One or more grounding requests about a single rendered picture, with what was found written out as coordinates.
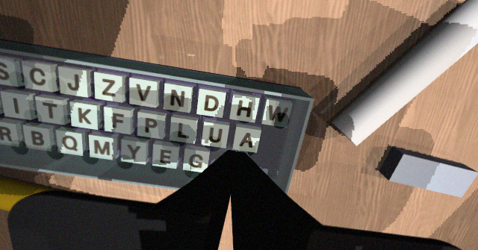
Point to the light grey rectangular block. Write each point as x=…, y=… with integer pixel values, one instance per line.
x=427, y=172

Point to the grey keyboard with white letter keys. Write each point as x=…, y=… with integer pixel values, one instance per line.
x=131, y=122

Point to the yellow stylus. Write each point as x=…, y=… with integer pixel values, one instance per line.
x=13, y=191

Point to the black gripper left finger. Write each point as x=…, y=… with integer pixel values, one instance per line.
x=191, y=218

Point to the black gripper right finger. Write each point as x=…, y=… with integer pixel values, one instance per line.
x=264, y=217

